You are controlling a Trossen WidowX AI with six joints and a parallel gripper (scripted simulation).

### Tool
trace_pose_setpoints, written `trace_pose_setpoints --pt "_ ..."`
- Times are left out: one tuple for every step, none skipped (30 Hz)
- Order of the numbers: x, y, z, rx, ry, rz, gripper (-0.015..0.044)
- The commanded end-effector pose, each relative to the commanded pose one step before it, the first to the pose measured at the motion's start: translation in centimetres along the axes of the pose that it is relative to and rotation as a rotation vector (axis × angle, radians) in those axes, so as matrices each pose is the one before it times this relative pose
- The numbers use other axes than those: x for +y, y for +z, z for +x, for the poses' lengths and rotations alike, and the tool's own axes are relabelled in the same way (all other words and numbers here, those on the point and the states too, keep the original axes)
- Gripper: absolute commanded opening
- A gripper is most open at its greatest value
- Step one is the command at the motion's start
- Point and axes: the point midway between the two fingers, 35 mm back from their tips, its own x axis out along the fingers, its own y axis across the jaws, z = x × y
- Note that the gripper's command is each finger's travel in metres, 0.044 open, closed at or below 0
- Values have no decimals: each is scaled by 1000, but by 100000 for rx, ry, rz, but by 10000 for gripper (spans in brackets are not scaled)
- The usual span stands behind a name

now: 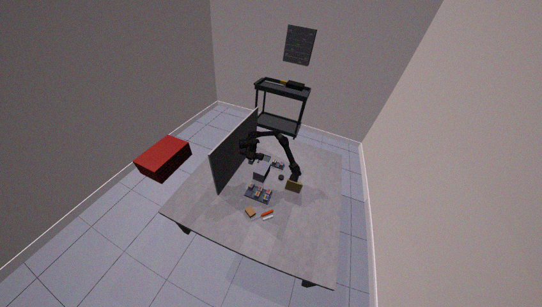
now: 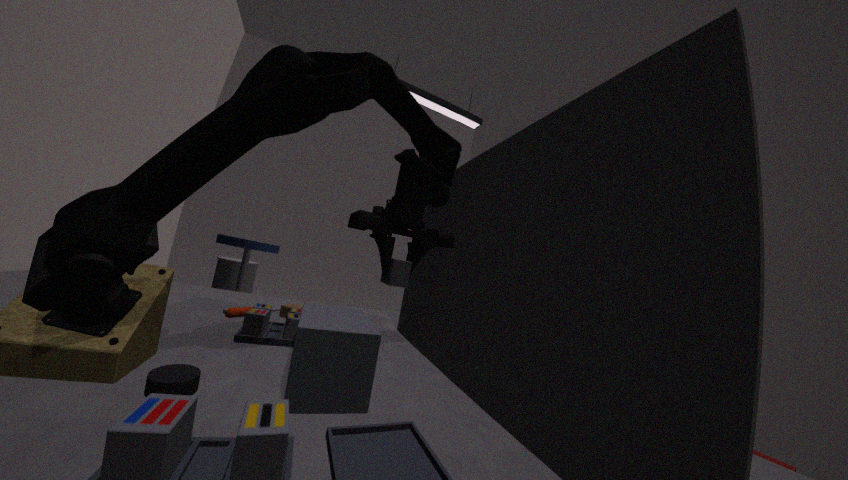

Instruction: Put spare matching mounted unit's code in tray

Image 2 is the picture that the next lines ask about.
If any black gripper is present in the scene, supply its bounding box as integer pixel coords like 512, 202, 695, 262
348, 188, 455, 278

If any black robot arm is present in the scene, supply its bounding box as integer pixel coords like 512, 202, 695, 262
22, 44, 461, 338

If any black cylinder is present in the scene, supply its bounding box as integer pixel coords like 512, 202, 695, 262
144, 364, 201, 397

